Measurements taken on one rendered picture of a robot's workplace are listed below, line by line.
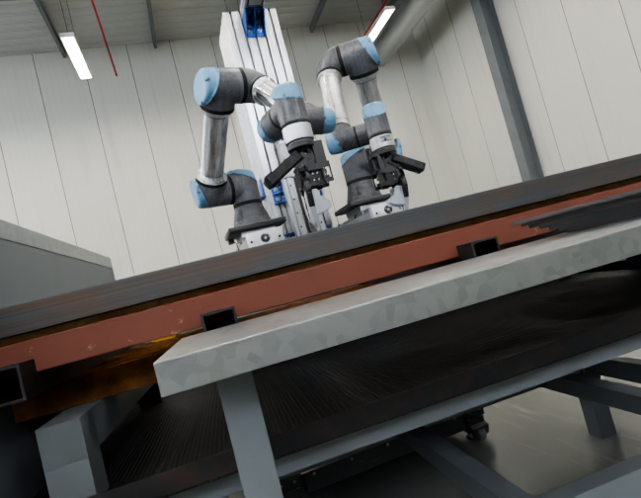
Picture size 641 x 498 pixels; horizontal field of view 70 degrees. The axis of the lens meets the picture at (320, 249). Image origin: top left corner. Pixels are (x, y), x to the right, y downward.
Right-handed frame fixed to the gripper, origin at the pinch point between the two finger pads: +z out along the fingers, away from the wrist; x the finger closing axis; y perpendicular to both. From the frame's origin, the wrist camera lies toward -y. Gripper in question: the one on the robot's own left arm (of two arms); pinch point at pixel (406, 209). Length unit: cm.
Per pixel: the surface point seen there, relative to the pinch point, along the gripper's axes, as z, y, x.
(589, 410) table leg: 82, -49, -8
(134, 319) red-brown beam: 13, 75, 62
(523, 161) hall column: -110, -602, -713
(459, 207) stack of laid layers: 8, 18, 62
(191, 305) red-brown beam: 13, 66, 62
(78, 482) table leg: 33, 87, 61
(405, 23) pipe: -494, -473, -801
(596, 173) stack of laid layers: 8, -12, 62
